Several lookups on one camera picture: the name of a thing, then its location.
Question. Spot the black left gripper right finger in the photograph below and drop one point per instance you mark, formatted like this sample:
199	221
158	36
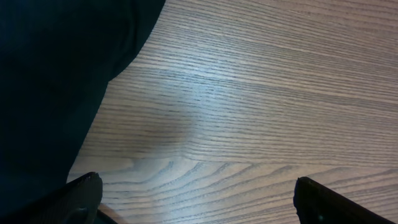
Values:
317	204

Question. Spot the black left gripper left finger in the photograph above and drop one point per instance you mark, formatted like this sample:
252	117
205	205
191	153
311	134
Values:
75	203

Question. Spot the black t-shirt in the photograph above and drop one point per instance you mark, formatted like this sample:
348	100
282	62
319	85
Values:
57	58

